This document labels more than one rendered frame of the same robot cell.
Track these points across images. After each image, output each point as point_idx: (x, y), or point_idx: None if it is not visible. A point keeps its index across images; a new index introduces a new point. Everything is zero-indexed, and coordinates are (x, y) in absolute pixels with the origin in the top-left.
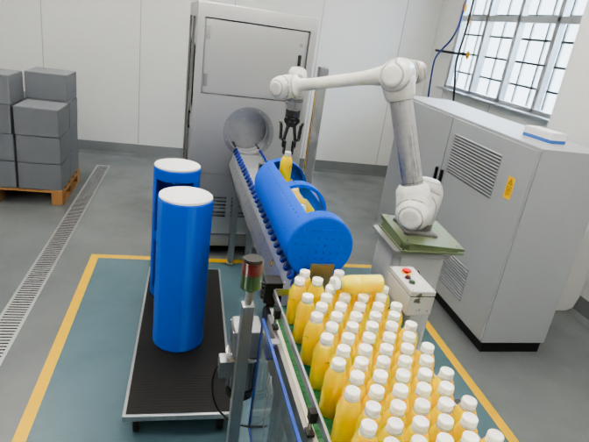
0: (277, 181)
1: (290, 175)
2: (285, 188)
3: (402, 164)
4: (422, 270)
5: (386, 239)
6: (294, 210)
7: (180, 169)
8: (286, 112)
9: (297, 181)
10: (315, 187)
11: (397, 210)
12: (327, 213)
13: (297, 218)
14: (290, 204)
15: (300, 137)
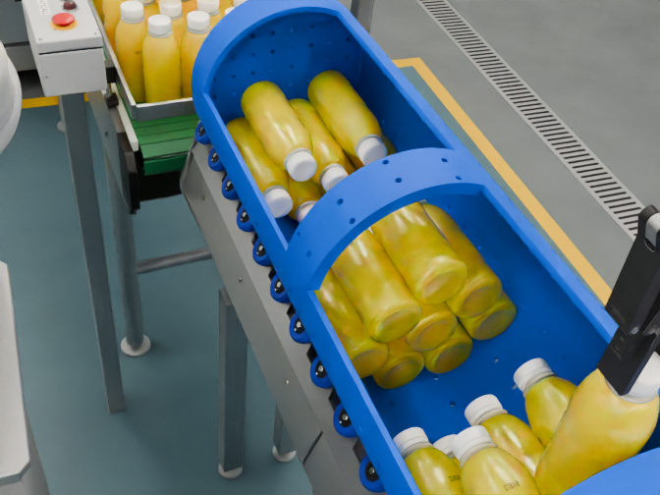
0: (536, 232)
1: (549, 447)
2: (465, 151)
3: None
4: None
5: (11, 329)
6: (378, 46)
7: None
8: None
9: (440, 176)
10: (359, 215)
11: (19, 81)
12: (282, 0)
13: (359, 24)
14: (404, 76)
15: (614, 289)
